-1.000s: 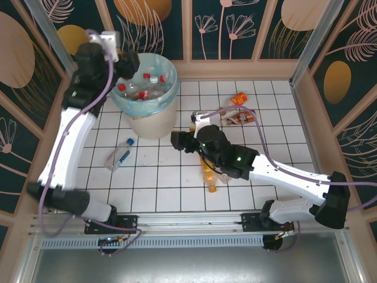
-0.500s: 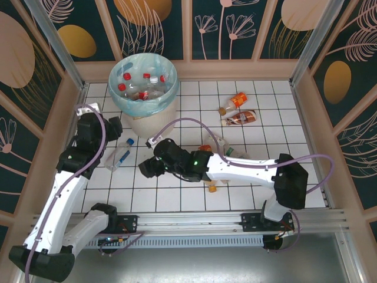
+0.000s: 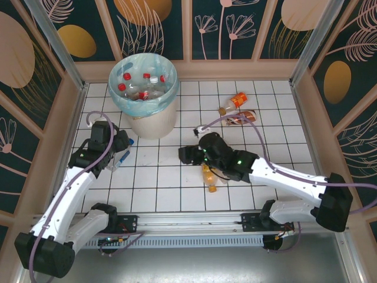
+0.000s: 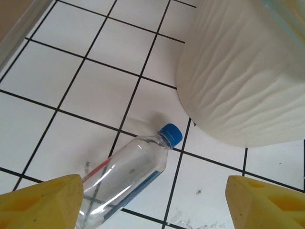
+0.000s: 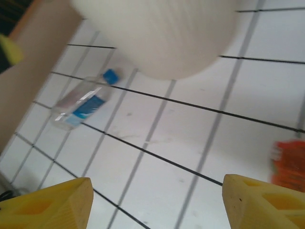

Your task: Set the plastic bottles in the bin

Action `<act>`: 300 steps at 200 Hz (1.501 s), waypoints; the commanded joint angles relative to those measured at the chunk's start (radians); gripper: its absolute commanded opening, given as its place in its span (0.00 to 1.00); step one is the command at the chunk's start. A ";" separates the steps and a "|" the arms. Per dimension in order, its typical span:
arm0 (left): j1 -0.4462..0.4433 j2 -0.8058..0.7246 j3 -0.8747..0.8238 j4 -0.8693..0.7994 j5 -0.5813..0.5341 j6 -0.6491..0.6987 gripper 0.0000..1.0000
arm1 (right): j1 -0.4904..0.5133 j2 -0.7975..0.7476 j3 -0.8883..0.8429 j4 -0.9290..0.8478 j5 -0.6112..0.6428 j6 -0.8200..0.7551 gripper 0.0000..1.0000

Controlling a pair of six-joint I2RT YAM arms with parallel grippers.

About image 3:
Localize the aluminium frame post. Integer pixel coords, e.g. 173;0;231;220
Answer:
23;0;90;90
289;0;339;87

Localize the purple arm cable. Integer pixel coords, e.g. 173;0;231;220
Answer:
28;111;144;283
196;115;377;254

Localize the grey metal sheet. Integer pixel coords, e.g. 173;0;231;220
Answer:
29;246;363;283

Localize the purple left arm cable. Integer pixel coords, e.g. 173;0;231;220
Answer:
28;111;144;283

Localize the orange juice bottle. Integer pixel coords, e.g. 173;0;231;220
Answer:
201;163;219;194

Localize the brown label drink bottle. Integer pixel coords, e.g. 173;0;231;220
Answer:
220;110;257;127

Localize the grey slotted cable duct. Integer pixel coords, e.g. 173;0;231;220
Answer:
85;235;264;249

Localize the white round waste bin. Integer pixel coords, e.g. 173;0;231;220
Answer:
108;52;180;139

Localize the clear bottle with red cap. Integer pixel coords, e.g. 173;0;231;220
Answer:
158;75;172;92

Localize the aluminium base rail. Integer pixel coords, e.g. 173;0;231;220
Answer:
70;210;345;236

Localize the clear bottle with blue cap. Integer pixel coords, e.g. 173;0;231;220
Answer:
106;138;135;172

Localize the light blue plastic bin liner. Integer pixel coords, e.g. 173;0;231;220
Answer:
108;52;180;119

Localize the clear bottle with red label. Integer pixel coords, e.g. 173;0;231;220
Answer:
117;83;150;101

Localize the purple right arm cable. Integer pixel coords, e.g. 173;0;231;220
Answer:
196;115;377;254

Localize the orange label bottle brown cap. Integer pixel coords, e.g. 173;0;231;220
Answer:
217;91;249;116

